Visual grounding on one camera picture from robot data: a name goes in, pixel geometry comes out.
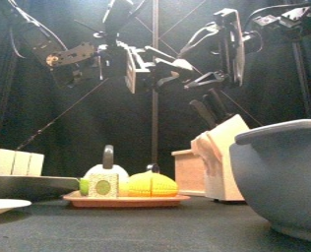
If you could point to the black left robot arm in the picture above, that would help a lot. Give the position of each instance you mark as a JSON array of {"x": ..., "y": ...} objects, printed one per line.
[{"x": 39, "y": 42}]

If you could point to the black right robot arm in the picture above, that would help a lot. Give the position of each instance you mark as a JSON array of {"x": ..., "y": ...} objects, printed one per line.
[{"x": 285, "y": 19}]

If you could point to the orange oblong plate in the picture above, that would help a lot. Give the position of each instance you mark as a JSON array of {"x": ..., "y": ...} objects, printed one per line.
[{"x": 122, "y": 201}]

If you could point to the small white plate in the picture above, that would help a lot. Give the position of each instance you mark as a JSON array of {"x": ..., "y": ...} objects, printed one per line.
[{"x": 4, "y": 206}]

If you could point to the black stand leg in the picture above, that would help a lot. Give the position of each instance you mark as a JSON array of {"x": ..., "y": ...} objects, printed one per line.
[{"x": 302, "y": 82}]

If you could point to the wooden knife block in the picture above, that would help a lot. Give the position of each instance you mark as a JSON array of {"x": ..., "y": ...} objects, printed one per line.
[{"x": 223, "y": 157}]

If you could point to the wooden box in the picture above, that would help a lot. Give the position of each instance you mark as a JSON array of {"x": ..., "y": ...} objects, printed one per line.
[{"x": 187, "y": 172}]

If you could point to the black round knob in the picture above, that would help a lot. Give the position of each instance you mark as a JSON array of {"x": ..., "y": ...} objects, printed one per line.
[{"x": 153, "y": 168}]

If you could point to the yellow toy corn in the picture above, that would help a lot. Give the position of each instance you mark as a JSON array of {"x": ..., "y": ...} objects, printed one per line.
[{"x": 155, "y": 185}]

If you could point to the large grey bowl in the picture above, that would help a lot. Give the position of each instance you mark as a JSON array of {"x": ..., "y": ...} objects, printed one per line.
[{"x": 280, "y": 180}]

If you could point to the cream white block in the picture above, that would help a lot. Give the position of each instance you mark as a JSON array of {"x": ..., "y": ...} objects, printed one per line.
[
  {"x": 36, "y": 164},
  {"x": 3, "y": 162},
  {"x": 20, "y": 163}
]

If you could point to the beige toy kiwi slice block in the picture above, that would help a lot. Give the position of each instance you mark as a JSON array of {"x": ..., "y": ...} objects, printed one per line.
[{"x": 102, "y": 186}]

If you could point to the green toy fruit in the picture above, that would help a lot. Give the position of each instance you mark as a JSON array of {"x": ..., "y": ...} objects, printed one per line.
[{"x": 83, "y": 187}]

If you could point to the grey metal tray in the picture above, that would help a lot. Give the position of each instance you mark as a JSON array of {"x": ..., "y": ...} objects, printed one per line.
[{"x": 31, "y": 187}]

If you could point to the thin diagonal frame rod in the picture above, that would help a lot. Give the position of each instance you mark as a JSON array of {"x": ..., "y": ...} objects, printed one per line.
[
  {"x": 243, "y": 110},
  {"x": 62, "y": 114}
]

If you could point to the vertical metal frame pole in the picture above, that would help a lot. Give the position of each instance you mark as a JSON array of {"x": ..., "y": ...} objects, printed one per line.
[{"x": 154, "y": 124}]

